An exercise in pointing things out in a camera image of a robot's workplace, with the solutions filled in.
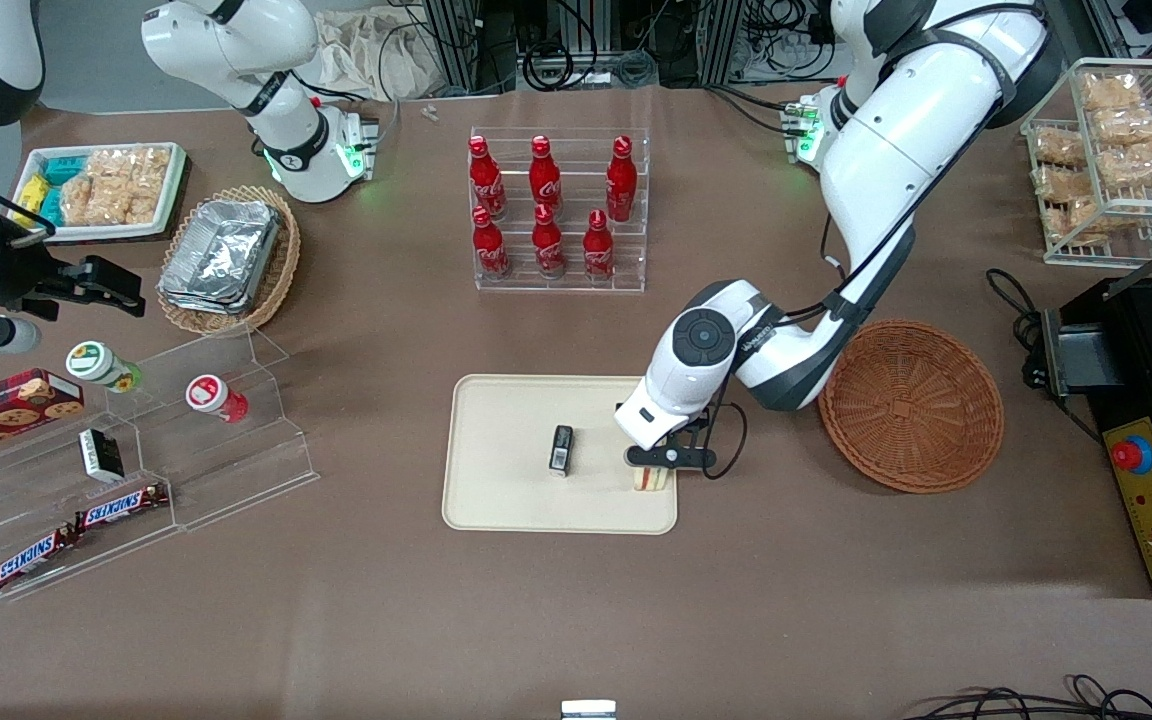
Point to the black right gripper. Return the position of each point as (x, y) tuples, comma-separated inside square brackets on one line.
[(8, 267)]

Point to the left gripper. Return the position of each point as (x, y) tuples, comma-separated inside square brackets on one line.
[(699, 418)]

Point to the triangle sandwich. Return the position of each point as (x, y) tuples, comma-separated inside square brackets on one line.
[(653, 481)]

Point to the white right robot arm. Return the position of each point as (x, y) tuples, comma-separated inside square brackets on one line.
[(226, 40)]

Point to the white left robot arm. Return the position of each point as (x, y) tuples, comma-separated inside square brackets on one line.
[(896, 150)]

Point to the white snack tray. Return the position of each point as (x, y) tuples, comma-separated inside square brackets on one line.
[(101, 232)]

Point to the cream plastic tray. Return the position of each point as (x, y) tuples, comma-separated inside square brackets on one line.
[(506, 470)]

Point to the oval light wicker basket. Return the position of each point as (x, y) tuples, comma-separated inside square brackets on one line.
[(281, 260)]

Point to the round brown wicker basket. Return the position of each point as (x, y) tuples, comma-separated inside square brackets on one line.
[(911, 405)]

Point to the green sunflower cup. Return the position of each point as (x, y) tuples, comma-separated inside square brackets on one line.
[(96, 363)]

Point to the aluminium foil container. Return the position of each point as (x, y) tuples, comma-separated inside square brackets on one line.
[(221, 250), (198, 305)]

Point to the teal snack packet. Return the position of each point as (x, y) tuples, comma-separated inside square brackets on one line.
[(64, 168), (54, 205)]

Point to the clear bag of rice crackers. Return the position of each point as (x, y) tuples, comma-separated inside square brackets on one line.
[(116, 185)]

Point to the small black box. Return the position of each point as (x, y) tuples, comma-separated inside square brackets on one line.
[(562, 450), (101, 455)]

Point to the yellow snack packet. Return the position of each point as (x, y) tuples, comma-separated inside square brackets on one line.
[(29, 195)]

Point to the red strawberry yogurt cup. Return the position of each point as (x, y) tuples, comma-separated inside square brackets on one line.
[(211, 395)]

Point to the red tartan cookie box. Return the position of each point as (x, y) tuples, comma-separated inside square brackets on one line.
[(6, 410)]

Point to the clear acrylic bottle rack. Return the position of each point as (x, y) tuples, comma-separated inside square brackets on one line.
[(561, 285)]

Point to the clear acrylic stepped display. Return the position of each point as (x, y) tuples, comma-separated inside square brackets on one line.
[(226, 460)]

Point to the Snickers chocolate bar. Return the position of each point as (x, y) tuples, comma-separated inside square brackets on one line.
[(31, 558), (121, 507)]

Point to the red Coca-Cola bottle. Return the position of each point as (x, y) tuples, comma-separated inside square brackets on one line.
[(621, 180), (484, 178), (598, 247), (548, 242), (544, 178), (489, 245)]

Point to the white cloth bag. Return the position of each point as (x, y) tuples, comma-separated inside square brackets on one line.
[(376, 50)]

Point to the red emergency stop button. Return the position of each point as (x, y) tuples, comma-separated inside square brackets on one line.
[(1133, 455)]

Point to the black heating appliance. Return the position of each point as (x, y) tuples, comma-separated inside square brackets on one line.
[(1126, 360)]

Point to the bagged fried snack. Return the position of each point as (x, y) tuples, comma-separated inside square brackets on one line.
[(1059, 184), (1111, 90), (1131, 125), (1059, 147), (1141, 163), (1086, 220)]

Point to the aluminium equipment frame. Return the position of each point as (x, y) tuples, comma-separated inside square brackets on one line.
[(456, 40)]

